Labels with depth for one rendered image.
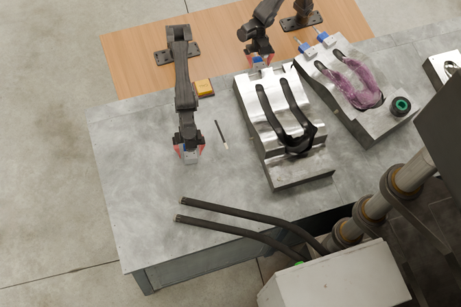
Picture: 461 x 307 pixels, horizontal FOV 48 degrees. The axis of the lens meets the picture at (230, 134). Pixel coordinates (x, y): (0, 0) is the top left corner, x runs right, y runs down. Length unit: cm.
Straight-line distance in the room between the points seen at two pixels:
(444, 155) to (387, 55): 146
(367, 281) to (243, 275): 150
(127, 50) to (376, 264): 146
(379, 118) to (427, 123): 110
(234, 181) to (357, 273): 85
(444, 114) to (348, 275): 50
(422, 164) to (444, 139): 19
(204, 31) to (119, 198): 85
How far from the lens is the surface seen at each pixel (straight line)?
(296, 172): 203
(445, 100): 100
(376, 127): 214
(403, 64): 248
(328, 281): 131
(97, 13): 350
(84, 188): 294
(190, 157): 202
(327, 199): 209
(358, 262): 134
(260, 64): 224
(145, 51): 233
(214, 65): 228
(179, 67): 185
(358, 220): 157
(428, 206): 137
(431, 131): 107
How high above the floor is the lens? 272
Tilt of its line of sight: 65 degrees down
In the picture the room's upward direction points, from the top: 9 degrees clockwise
